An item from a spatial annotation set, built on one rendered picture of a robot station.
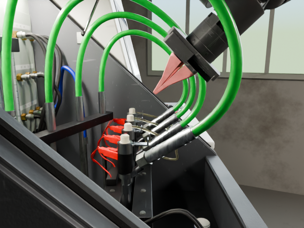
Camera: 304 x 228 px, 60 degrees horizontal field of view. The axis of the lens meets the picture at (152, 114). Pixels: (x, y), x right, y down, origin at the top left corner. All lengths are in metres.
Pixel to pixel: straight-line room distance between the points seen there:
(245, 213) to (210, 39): 0.35
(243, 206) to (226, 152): 2.13
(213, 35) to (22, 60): 0.51
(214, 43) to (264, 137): 2.27
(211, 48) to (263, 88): 2.16
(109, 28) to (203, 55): 0.45
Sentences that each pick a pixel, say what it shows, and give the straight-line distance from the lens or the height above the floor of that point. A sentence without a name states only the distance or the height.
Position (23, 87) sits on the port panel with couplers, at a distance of 0.75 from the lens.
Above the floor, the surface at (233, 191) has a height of 0.95.
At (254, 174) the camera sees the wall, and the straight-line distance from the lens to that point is 2.78.
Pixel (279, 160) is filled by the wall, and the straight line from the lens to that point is 2.72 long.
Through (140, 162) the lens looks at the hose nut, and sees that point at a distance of 0.38.
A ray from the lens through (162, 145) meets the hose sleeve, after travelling 0.36.
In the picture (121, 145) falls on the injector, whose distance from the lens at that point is 0.47.
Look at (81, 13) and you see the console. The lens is 0.84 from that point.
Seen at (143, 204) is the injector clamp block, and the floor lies 0.98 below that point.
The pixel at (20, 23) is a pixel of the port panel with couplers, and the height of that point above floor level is 1.33.
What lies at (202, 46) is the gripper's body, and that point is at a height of 1.27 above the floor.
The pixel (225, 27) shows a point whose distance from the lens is 0.32.
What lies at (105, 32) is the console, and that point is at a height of 1.32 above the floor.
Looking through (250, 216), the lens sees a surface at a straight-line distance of 0.58.
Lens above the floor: 1.26
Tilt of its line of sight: 13 degrees down
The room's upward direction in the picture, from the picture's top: straight up
